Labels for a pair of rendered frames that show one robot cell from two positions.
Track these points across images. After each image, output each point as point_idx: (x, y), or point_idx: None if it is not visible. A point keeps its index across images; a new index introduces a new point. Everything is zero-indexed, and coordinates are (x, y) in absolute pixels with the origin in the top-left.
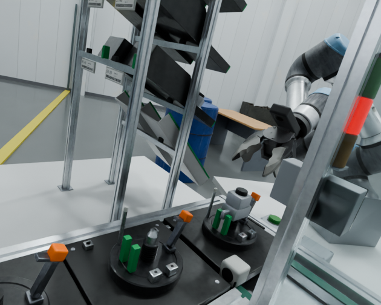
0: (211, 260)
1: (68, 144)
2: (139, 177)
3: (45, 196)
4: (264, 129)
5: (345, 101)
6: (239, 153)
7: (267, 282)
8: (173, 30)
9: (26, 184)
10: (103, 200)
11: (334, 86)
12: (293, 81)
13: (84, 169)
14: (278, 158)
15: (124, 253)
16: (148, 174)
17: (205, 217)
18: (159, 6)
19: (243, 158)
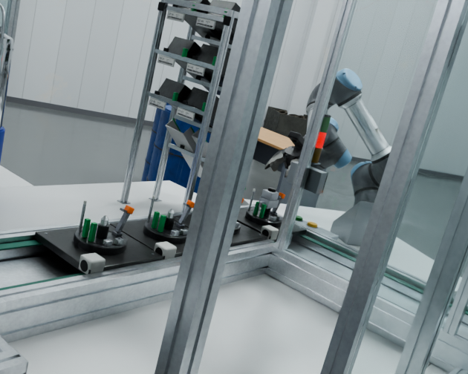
0: (255, 228)
1: (131, 164)
2: (175, 197)
3: (114, 206)
4: (286, 148)
5: (312, 134)
6: (269, 164)
7: (286, 222)
8: (221, 80)
9: (93, 198)
10: (157, 211)
11: (308, 128)
12: (312, 107)
13: None
14: None
15: None
16: (182, 195)
17: (247, 210)
18: None
19: (272, 168)
